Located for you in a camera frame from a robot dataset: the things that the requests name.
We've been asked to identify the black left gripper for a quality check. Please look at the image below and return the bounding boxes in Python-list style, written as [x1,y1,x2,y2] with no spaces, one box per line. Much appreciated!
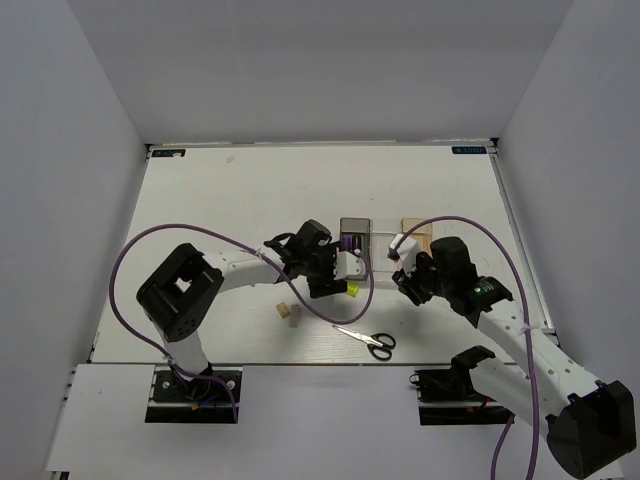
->
[302,241,347,298]

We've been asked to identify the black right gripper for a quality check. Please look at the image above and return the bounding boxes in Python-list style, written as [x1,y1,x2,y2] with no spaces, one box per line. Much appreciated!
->
[392,251,453,306]

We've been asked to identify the yellow highlighter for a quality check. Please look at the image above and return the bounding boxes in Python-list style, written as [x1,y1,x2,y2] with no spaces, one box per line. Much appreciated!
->
[346,283,359,297]

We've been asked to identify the purple highlighter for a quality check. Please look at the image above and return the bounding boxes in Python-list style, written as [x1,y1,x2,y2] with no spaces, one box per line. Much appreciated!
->
[340,233,365,255]

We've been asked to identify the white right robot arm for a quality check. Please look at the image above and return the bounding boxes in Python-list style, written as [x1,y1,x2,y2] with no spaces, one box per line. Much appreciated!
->
[393,235,637,479]

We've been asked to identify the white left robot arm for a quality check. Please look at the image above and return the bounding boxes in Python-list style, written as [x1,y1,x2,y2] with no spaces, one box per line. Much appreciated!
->
[136,220,364,399]

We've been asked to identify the grey eraser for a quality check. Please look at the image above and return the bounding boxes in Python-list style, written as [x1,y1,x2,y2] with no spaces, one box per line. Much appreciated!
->
[288,304,301,328]

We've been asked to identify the tan eraser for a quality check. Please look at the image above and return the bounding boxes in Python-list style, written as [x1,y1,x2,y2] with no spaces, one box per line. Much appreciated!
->
[276,302,291,318]

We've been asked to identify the orange plastic container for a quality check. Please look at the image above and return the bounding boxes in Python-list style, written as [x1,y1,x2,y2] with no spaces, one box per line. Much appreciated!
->
[400,217,433,255]

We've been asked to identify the dark grey plastic container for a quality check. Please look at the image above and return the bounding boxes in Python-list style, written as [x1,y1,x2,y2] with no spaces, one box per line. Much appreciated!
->
[339,217,371,277]

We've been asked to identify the clear plastic container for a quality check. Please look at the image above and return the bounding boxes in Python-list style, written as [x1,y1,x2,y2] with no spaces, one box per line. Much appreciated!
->
[370,218,402,290]

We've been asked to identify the right blue corner label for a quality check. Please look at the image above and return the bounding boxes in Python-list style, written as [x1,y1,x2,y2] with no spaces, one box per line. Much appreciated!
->
[451,145,487,155]

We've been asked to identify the blue corner label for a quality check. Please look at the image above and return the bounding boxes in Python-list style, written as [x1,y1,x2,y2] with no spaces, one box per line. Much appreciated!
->
[151,149,186,158]
[451,145,487,155]

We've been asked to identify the left blue corner label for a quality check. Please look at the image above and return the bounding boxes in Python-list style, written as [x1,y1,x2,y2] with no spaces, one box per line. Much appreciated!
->
[151,149,186,158]

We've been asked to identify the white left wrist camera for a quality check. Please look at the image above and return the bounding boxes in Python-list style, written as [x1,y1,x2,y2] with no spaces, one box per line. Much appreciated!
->
[334,251,366,281]

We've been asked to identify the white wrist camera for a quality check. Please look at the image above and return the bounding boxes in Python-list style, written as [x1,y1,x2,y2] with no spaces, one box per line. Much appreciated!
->
[387,234,422,272]
[334,251,366,281]

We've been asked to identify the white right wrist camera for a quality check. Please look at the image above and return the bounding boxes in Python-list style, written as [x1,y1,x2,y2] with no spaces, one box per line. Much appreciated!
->
[387,234,422,272]

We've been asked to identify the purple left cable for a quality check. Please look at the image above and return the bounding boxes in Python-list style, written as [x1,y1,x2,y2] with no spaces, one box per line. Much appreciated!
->
[109,223,375,424]

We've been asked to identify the purple cable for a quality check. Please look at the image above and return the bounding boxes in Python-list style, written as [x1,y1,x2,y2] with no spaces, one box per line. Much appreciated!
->
[109,223,375,424]
[387,215,541,480]

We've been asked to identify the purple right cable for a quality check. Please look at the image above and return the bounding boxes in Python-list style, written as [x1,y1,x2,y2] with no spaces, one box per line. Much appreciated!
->
[387,215,541,480]

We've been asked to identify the black handled scissors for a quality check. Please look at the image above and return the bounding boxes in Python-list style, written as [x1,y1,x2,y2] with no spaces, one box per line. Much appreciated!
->
[333,325,396,362]

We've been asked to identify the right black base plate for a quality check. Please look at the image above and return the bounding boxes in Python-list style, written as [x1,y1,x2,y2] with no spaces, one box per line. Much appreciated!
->
[409,368,511,426]

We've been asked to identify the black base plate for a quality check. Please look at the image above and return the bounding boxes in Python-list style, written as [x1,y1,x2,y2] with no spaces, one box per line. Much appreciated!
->
[144,369,242,425]
[409,368,511,426]

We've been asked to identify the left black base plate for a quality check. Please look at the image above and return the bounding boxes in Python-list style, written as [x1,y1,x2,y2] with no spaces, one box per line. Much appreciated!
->
[144,369,242,425]

